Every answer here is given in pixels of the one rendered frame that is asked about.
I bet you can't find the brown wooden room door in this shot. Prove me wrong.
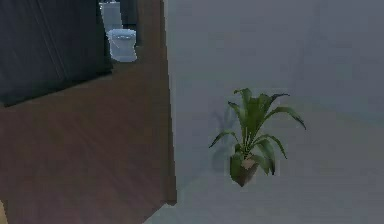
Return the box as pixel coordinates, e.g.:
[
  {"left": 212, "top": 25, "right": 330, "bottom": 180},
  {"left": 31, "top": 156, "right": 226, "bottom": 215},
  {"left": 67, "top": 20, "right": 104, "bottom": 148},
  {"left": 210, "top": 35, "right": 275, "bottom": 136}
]
[{"left": 0, "top": 0, "right": 178, "bottom": 224}]

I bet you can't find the white toilet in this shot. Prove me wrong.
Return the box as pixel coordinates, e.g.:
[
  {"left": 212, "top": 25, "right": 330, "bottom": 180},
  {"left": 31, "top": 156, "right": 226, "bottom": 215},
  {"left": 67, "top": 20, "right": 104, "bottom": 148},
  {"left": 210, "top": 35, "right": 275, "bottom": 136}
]
[{"left": 99, "top": 1, "right": 138, "bottom": 63}]

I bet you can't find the green house plant in pot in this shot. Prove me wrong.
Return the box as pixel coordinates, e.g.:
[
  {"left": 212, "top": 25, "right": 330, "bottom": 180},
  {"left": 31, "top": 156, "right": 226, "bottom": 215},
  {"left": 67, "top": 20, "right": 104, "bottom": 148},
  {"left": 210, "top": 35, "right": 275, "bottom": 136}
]
[{"left": 208, "top": 87, "right": 307, "bottom": 188}]

